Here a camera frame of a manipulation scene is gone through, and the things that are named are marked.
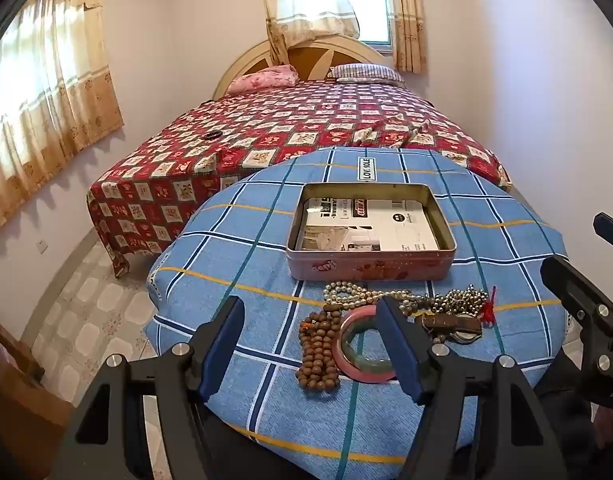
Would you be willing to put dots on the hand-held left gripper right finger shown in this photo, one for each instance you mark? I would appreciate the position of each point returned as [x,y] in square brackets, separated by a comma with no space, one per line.
[401,355]

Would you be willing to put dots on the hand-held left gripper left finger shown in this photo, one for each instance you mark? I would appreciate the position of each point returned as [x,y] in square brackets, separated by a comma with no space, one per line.
[221,350]

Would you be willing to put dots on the green jade bangle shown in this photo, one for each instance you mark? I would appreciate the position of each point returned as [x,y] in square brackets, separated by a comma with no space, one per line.
[351,337]

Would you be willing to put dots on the pink bangle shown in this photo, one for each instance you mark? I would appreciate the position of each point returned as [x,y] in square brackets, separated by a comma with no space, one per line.
[361,313]

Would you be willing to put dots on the pink metal tin box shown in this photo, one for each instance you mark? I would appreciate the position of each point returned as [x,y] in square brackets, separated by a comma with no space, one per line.
[366,265]

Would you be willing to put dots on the blue plaid tablecloth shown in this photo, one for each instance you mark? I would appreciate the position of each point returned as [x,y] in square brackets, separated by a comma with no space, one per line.
[266,270]

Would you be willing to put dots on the printed paper liner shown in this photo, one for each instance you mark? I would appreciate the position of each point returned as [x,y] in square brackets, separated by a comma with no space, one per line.
[386,230]

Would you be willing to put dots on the brown wooden furniture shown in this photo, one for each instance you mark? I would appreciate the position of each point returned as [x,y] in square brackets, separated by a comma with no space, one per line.
[16,385]

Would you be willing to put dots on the red patterned bedsheet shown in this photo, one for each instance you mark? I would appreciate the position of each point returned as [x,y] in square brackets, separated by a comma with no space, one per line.
[286,125]

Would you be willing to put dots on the pink pillow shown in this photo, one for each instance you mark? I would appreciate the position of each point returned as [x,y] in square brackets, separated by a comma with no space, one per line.
[261,80]

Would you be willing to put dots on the striped pillow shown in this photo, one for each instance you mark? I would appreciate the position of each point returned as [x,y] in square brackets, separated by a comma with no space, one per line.
[366,72]

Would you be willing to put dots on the cream wooden headboard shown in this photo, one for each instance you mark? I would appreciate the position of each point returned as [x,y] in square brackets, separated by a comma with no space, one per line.
[256,57]

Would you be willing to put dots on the wide beige floral curtain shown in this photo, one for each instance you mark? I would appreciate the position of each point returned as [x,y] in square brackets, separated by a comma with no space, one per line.
[46,110]

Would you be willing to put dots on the narrow beige floral curtain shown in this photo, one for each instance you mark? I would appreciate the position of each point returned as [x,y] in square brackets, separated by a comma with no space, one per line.
[409,15]

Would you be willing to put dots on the window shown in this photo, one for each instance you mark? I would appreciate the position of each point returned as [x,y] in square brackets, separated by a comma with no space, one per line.
[374,10]

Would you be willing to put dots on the white beige window curtain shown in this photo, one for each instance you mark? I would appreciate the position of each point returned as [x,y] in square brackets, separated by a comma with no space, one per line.
[306,0]

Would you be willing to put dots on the wall socket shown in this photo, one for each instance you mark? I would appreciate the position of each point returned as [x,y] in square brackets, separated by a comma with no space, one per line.
[42,247]

